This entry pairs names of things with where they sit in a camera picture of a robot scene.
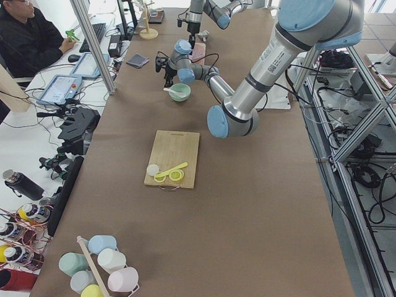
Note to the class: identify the bamboo cutting board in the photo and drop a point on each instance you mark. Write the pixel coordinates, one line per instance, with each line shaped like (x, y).
(170, 149)

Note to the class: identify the aluminium frame post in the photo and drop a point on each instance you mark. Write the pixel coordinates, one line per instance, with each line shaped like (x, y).
(81, 13)

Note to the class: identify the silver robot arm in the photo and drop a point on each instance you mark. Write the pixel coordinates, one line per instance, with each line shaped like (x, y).
(220, 15)
(301, 25)

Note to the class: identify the light blue cup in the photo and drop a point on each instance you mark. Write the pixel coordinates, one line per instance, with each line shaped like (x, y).
(98, 243)

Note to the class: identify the wooden cup tree stand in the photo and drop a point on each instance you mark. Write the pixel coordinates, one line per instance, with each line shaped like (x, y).
(147, 33)

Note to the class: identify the mint green bowl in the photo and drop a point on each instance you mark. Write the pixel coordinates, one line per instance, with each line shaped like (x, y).
(182, 89)

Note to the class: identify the white onion half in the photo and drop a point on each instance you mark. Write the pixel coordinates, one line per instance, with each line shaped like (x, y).
(152, 169)

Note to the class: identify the beige serving tray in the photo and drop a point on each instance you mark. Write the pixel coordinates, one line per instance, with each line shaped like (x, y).
(201, 62)

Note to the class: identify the grey blue cup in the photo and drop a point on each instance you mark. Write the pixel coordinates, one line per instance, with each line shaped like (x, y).
(81, 279)

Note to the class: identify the metal ice scoop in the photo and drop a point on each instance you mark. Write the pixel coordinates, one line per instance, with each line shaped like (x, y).
(203, 36)

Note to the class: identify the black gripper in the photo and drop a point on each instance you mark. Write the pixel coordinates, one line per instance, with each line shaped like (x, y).
(193, 26)
(169, 71)

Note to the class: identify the pink bowl of ice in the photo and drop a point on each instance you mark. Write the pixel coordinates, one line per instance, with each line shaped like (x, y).
(199, 52)

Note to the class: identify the lemon slice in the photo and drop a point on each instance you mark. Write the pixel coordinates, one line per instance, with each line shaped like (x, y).
(176, 175)
(159, 179)

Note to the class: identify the grey folded cloth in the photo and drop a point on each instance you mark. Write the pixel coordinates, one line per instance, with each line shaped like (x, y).
(137, 61)

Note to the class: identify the black 3D printed stand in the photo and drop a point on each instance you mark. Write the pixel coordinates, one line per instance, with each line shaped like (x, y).
(76, 125)

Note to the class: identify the mint green cup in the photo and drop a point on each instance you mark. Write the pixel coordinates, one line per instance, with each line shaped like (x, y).
(71, 263)

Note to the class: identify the yellow cup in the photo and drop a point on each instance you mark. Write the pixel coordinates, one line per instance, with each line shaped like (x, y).
(92, 290)

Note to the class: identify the black water bottle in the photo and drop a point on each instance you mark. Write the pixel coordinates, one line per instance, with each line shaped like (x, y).
(21, 185)

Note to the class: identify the upper blue teach pendant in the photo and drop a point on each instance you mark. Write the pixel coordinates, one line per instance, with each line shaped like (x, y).
(60, 89)

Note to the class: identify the pink cup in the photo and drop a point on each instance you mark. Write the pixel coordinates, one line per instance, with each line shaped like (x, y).
(124, 280)

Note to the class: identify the seated person in black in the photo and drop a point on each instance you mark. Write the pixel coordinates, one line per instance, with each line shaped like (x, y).
(29, 42)

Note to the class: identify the white ceramic spoon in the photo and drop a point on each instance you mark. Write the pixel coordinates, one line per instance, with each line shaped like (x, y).
(169, 90)

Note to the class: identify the black bar on desk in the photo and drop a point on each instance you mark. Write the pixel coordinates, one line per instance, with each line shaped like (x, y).
(60, 205)

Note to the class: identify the white cup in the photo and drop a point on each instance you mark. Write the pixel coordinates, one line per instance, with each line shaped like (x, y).
(111, 260)

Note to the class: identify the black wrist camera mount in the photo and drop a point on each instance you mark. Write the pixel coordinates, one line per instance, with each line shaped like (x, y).
(160, 63)
(182, 20)

